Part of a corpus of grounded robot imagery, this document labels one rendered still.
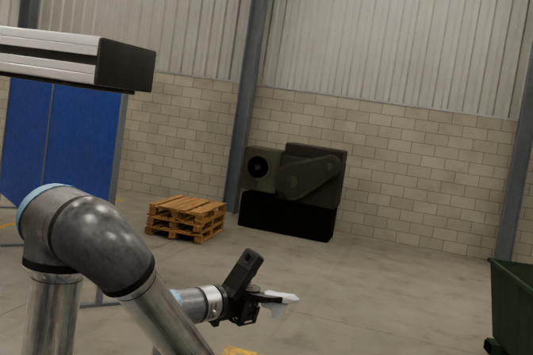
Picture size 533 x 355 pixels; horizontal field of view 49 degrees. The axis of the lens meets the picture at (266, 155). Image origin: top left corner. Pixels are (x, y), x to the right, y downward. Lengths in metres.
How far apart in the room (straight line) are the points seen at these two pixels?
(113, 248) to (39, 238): 0.14
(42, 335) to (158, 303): 0.20
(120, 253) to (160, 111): 10.82
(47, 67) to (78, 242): 0.38
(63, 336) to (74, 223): 0.23
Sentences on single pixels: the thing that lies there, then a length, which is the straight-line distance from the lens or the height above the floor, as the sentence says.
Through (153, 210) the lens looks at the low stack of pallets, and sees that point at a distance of 8.52.
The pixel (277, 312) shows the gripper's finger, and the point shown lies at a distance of 1.38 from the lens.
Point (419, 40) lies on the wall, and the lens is 10.79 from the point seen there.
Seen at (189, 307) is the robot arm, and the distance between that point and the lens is 1.22.
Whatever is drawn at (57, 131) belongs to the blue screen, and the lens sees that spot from 7.02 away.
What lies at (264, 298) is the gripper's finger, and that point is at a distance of 1.33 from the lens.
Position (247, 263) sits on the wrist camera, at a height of 1.65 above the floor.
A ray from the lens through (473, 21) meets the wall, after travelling 10.83.
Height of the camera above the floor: 1.98
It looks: 4 degrees down
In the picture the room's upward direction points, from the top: 8 degrees clockwise
